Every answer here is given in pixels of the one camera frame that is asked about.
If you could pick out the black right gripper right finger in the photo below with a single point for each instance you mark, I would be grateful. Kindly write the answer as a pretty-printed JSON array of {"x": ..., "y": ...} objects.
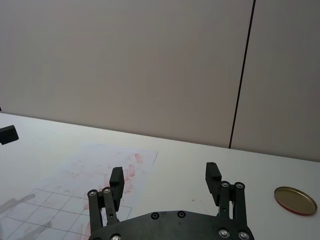
[{"x": 212, "y": 185}]

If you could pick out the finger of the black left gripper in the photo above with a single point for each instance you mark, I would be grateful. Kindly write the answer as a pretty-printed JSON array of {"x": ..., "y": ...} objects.
[{"x": 8, "y": 135}]

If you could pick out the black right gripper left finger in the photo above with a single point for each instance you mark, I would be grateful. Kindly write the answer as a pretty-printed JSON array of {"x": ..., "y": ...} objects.
[{"x": 116, "y": 185}]

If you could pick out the pale sheet with red marks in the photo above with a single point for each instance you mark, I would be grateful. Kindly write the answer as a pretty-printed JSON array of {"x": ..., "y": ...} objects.
[{"x": 62, "y": 180}]

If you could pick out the round gold metal lid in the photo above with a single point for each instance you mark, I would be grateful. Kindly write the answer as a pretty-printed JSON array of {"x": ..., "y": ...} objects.
[{"x": 295, "y": 200}]

